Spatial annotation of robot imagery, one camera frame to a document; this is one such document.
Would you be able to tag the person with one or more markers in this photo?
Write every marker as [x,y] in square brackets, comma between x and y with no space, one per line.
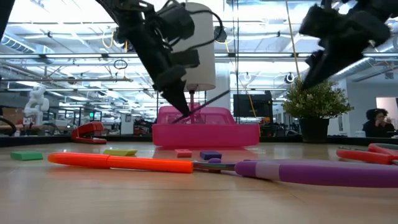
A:
[377,127]

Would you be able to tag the red stapler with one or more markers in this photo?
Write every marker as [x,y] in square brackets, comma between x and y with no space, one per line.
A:
[88,130]

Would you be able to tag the dark grey pencil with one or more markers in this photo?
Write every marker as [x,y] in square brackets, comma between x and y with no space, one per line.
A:
[211,101]

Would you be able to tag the blue eraser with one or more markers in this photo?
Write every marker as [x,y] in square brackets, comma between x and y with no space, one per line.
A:
[210,155]

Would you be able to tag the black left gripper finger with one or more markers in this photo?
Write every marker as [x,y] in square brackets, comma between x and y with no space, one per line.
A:
[184,99]
[174,98]

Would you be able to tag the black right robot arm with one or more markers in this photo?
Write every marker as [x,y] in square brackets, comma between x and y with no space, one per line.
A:
[385,7]

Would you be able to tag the pink eraser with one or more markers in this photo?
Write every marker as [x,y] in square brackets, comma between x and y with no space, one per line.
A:
[183,153]

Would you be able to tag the green eraser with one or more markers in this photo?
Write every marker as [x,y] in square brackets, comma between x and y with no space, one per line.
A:
[26,155]

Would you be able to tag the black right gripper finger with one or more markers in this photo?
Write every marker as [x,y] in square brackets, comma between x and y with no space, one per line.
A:
[317,60]
[335,67]

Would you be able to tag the pink plastic pencil box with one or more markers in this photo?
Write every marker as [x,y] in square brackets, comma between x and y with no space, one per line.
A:
[205,135]

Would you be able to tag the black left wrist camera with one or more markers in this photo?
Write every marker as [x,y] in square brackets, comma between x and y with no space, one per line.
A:
[175,23]

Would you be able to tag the white cup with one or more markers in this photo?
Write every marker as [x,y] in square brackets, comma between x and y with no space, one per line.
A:
[205,46]

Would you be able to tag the black keyboard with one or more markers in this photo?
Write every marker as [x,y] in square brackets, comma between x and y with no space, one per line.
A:
[252,105]

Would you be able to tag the small potted green plant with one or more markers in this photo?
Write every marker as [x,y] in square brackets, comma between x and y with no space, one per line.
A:
[314,102]

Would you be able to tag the orange marker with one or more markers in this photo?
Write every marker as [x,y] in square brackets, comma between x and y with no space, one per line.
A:
[124,162]

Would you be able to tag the yellow eraser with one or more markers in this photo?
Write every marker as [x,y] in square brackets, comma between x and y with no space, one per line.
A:
[119,152]

